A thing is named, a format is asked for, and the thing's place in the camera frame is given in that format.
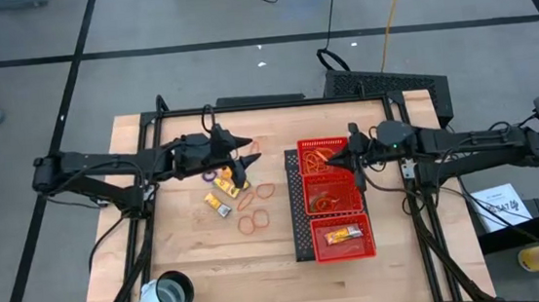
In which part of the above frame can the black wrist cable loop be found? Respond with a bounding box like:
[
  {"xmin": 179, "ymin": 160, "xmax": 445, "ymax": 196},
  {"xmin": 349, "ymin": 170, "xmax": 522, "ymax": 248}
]
[{"xmin": 200, "ymin": 103, "xmax": 218, "ymax": 134}]

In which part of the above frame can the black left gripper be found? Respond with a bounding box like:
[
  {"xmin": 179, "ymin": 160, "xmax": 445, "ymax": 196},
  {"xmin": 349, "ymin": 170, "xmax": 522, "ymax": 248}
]
[{"xmin": 169, "ymin": 120, "xmax": 266, "ymax": 196}]

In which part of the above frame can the black floor cable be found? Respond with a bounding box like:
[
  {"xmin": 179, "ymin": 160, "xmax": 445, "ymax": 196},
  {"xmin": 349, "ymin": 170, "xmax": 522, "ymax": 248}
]
[{"xmin": 310, "ymin": 0, "xmax": 353, "ymax": 74}]

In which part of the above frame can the red plastic mesh basket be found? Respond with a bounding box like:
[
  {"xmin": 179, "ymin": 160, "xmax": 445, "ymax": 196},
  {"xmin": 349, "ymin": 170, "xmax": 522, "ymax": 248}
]
[
  {"xmin": 295, "ymin": 134, "xmax": 356, "ymax": 178},
  {"xmin": 301, "ymin": 169, "xmax": 366, "ymax": 218},
  {"xmin": 308, "ymin": 210, "xmax": 377, "ymax": 265}
]

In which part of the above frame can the yellow printed packet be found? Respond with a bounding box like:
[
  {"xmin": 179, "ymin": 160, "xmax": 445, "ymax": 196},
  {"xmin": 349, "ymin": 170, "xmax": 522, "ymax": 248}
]
[
  {"xmin": 324, "ymin": 223, "xmax": 365, "ymax": 247},
  {"xmin": 212, "ymin": 175, "xmax": 245, "ymax": 202},
  {"xmin": 220, "ymin": 164, "xmax": 252, "ymax": 193}
]

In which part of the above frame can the white printed paper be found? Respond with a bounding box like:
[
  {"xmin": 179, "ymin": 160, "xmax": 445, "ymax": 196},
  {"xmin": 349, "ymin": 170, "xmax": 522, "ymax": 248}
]
[{"xmin": 467, "ymin": 180, "xmax": 536, "ymax": 236}]

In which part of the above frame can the yellow packet with grey end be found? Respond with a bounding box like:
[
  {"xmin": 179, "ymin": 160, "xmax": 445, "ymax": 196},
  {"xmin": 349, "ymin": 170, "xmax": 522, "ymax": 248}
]
[{"xmin": 203, "ymin": 190, "xmax": 233, "ymax": 221}]

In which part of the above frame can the black hanging cable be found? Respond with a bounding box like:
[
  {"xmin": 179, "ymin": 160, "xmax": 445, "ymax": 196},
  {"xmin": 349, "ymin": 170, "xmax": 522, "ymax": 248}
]
[{"xmin": 83, "ymin": 214, "xmax": 132, "ymax": 275}]

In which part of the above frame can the black perforated metal shelf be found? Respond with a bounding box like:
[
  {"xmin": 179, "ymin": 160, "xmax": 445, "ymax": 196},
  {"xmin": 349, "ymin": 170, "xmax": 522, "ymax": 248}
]
[{"xmin": 282, "ymin": 141, "xmax": 376, "ymax": 264}]

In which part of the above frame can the black aluminium table frame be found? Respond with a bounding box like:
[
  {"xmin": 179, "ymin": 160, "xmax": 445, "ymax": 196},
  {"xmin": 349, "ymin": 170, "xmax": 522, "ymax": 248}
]
[{"xmin": 62, "ymin": 66, "xmax": 497, "ymax": 302}]

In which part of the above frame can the black perforated computer case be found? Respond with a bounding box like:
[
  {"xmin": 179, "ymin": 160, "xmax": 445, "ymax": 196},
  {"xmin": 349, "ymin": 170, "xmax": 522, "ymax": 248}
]
[{"xmin": 321, "ymin": 59, "xmax": 455, "ymax": 140}]

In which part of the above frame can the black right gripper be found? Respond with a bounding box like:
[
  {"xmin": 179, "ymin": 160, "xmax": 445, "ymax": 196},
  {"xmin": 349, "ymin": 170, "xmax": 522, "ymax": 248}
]
[{"xmin": 321, "ymin": 120, "xmax": 384, "ymax": 197}]

